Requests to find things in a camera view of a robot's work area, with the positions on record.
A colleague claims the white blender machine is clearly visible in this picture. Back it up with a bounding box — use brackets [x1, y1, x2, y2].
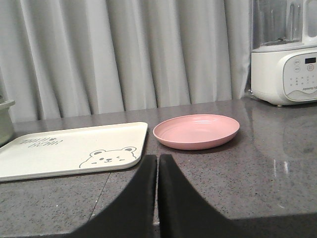
[251, 0, 317, 106]

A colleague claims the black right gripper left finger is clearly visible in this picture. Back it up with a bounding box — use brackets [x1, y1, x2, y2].
[66, 155, 157, 238]

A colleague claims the cream bear serving tray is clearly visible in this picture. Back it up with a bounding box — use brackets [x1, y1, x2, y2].
[0, 122, 148, 181]

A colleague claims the white pleated curtain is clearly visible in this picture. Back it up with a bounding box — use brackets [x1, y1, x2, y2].
[0, 0, 251, 122]

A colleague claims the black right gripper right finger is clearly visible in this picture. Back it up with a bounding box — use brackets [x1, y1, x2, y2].
[158, 154, 317, 238]

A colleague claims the pink round plate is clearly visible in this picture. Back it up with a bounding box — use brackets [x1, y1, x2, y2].
[153, 114, 240, 150]

